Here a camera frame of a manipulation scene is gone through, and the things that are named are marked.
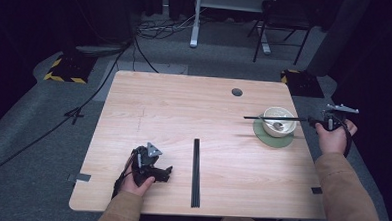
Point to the person's left hand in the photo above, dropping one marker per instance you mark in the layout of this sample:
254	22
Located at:
135	186

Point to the green round coaster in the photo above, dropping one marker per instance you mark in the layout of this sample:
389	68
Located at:
264	137

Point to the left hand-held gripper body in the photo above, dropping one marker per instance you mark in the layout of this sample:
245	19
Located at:
145	160

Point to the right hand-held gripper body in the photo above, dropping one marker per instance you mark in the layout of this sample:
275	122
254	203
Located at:
333	118

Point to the grey tape strip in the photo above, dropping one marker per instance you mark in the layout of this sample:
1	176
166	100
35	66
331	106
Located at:
316	190
81	177

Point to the black yellow striped stand base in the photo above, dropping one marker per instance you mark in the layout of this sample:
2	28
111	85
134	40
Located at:
70	70
303	84

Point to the black metal chair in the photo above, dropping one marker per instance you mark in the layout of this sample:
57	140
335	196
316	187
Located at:
284	21

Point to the white desk frame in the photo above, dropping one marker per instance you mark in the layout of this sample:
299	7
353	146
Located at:
195	23

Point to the cream ceramic bowl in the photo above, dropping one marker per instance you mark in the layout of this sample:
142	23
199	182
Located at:
285	129

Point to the grey curtain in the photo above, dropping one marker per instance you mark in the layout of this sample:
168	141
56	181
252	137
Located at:
337	33

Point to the person's right hand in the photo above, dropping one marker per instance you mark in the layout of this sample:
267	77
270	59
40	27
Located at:
332	141

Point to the metal spoon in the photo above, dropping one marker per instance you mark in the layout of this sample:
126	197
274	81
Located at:
277	125

